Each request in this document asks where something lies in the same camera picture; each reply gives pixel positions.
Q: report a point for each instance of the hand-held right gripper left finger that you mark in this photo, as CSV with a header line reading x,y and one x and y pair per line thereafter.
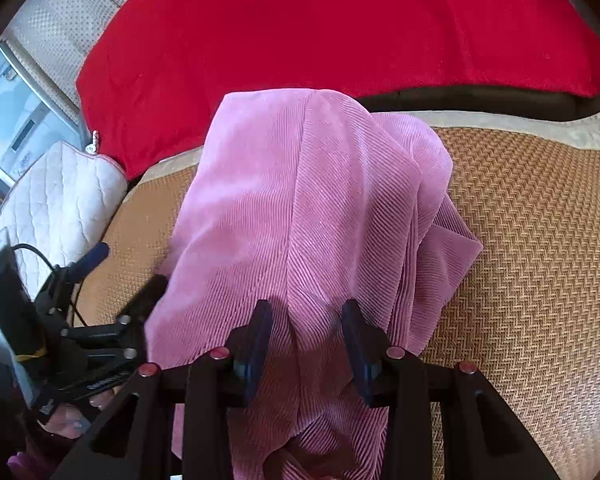
x,y
254,345

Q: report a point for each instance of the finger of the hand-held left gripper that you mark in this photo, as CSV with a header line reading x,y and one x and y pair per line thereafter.
x,y
150,292
94,256

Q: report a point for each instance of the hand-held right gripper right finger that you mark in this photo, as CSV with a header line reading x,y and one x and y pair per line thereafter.
x,y
357,350

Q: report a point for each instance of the person's left hand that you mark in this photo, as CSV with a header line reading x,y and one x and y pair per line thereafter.
x,y
67,422

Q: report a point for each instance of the white quilted cushion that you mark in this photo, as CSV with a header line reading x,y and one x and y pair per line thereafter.
x,y
60,200

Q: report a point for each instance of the window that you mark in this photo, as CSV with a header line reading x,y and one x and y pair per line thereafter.
x,y
15,120

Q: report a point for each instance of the woven bamboo sofa mat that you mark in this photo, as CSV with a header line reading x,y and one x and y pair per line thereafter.
x,y
540,260

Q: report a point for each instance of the beige dotted sofa cover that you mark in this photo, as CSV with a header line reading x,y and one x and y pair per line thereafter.
x,y
65,15

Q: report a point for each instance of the red blanket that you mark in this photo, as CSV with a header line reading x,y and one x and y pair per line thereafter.
x,y
330,30

